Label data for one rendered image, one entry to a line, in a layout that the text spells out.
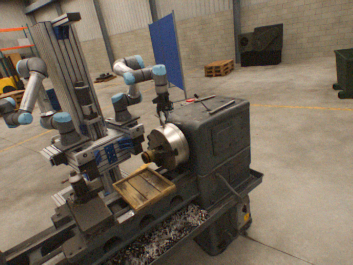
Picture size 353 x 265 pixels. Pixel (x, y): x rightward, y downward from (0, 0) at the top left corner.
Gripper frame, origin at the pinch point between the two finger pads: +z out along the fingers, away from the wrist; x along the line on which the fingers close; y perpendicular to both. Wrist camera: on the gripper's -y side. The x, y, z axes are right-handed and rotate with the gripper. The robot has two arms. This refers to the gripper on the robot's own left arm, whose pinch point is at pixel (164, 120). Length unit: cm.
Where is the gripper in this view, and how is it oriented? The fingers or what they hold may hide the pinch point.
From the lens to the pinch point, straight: 145.2
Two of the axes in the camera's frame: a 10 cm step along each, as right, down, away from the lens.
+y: 5.4, 3.4, -7.7
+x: 8.3, -3.4, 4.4
